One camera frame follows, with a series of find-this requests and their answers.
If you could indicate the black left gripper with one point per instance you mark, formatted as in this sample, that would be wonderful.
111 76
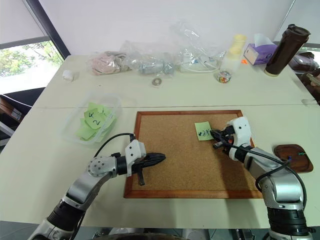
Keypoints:
143 163

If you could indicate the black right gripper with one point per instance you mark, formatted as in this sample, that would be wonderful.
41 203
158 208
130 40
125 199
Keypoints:
229 140

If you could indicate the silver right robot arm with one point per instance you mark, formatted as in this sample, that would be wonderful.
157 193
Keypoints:
280 185

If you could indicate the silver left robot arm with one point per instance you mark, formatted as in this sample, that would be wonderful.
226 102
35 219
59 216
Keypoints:
100 167

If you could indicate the green sticky note with scribbles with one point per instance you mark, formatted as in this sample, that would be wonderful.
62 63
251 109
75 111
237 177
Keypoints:
202 128

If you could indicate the green note marked 2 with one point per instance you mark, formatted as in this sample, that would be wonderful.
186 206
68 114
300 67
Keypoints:
95 123

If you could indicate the green note marked 4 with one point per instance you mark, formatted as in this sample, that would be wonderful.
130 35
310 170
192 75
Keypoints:
93 110

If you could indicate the brown wooden tray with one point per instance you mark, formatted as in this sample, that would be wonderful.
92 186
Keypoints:
297 163

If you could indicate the purple tissue box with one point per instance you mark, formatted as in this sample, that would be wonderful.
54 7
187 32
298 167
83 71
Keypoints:
260 53

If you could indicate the clear plastic box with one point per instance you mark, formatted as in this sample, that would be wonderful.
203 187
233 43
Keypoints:
72 120

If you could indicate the wood framed cork board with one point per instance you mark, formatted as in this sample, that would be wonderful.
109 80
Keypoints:
180 155

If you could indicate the small jar of coloured pins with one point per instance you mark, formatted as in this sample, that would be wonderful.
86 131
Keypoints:
223 77

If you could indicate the blue pushpin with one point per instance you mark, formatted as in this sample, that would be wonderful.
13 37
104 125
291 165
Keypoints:
289 158

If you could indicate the small orange piece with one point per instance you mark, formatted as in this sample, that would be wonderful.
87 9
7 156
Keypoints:
244 61

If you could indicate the stacked yellow white cups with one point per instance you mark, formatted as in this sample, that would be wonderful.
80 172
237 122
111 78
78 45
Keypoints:
235 53

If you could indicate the green pushpin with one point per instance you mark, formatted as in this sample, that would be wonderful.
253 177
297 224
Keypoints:
301 153

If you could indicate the plastic bag with metal parts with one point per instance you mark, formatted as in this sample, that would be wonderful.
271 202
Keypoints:
150 67

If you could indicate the small clear plastic piece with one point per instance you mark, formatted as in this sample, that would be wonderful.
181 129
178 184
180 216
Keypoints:
308 101

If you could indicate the brown tumbler with lid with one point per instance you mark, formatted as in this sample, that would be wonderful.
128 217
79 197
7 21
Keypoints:
282 52

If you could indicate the plastic bag with pink items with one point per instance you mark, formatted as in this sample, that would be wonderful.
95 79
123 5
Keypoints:
105 62

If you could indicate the brown leather bag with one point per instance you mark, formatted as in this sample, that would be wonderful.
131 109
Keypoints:
306 62

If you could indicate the dark shelf beside table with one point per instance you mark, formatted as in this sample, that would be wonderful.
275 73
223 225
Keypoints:
15 110

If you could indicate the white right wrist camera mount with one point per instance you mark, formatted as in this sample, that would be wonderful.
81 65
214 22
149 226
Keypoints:
241 131

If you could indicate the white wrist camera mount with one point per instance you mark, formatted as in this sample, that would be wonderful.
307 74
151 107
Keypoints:
135 150
241 131

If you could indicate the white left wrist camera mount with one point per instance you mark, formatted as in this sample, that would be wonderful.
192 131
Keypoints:
135 150

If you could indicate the black window frame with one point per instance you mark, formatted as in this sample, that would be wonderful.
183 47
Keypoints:
52 32

